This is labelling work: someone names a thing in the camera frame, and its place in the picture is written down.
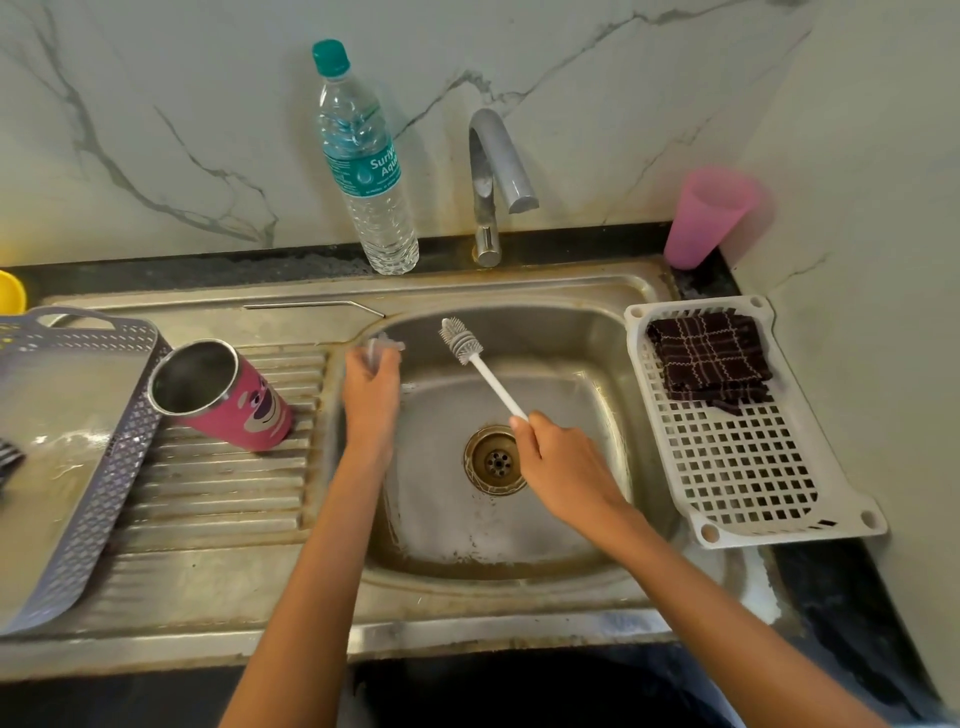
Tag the dark striped object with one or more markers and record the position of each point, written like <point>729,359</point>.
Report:
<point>7,459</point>

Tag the yellow plastic object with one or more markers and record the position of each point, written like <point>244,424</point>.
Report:
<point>9,292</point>

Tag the person's right forearm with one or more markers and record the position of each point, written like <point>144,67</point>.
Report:
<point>720,630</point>

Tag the white bottle brush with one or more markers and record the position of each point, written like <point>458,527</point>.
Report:
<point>480,364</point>

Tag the grey plastic basket tray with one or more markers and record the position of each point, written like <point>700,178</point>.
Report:
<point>64,465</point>

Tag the stainless steel sink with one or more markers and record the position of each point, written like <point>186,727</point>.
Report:
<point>442,525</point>

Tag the brass sink drain strainer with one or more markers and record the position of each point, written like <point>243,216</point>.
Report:
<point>495,460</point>

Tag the small clear lid part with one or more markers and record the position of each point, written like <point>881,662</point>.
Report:
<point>381,346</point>

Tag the grey metal faucet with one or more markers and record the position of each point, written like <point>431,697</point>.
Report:
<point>496,180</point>

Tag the clear plastic water bottle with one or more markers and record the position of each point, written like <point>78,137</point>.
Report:
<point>365,161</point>

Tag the pink plastic cup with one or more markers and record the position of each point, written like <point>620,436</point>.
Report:
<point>705,219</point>

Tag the white plastic perforated tray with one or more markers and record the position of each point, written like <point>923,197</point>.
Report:
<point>757,465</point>

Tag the dark brown checked cloth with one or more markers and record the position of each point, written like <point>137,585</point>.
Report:
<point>709,358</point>

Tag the person's left hand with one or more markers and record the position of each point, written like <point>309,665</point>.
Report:
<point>369,409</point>

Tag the pink steel tumbler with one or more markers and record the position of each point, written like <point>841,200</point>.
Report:
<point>225,396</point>

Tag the person's right hand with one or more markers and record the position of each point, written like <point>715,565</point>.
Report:
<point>568,469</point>

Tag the person's left fingers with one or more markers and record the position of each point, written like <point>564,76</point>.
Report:
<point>382,361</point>

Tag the person's left forearm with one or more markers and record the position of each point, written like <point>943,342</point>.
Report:
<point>307,600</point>

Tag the person's right fingers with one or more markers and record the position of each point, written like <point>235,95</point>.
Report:
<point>525,439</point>

